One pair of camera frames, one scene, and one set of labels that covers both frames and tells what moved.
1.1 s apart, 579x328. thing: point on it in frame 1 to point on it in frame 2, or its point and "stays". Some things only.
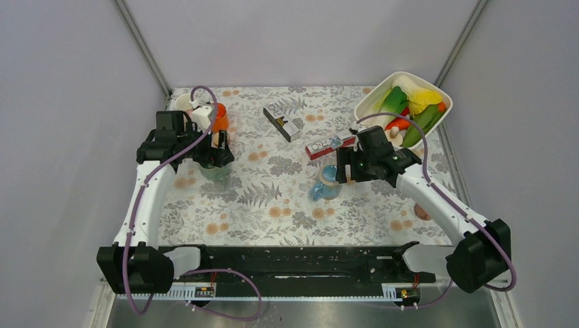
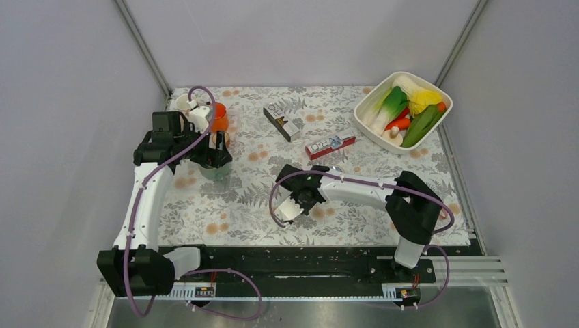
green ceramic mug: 218,173 stays
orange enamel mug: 221,121 stays
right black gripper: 347,156 to 306,207
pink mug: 183,102 stays
